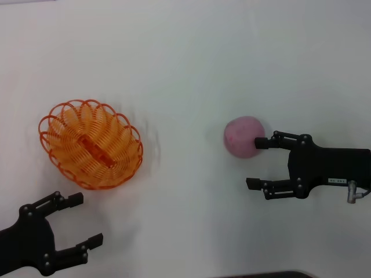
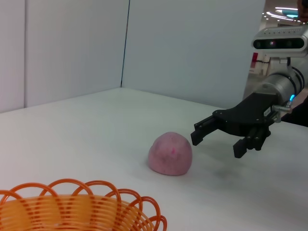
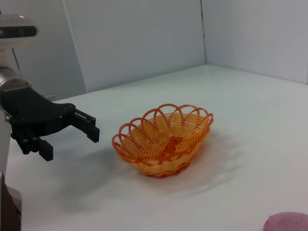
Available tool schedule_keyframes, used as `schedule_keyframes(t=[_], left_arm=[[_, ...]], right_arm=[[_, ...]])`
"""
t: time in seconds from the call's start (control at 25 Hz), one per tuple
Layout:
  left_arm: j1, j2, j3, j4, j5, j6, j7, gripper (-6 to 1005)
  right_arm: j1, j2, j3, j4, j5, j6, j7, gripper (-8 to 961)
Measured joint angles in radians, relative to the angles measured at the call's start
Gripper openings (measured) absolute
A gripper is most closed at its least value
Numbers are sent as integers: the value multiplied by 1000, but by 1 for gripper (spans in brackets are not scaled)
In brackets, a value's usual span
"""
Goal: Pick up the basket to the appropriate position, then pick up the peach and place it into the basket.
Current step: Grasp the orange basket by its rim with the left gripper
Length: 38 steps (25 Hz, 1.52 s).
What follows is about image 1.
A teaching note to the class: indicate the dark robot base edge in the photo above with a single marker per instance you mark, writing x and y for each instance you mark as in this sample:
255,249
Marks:
272,274

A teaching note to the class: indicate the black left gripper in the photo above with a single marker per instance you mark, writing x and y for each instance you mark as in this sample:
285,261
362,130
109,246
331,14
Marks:
32,240

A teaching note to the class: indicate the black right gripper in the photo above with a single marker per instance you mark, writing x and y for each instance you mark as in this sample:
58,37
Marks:
333,165

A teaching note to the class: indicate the orange plastic woven basket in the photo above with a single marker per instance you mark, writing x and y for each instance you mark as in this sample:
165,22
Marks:
95,150

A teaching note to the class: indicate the pink peach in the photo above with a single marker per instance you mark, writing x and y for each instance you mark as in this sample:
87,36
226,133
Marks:
239,139

